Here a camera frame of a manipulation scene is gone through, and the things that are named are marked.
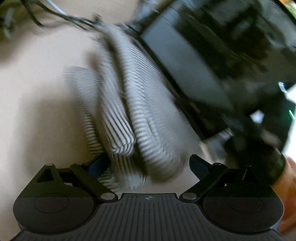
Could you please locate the striped white garment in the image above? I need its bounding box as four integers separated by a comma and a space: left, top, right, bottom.
66, 25, 202, 192

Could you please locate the person's right hand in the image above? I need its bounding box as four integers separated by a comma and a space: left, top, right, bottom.
272, 158, 296, 234

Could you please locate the computer tower case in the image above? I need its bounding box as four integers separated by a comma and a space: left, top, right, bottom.
127, 1, 295, 148

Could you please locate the black cable bundle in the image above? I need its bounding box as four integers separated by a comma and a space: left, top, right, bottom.
19, 0, 110, 32

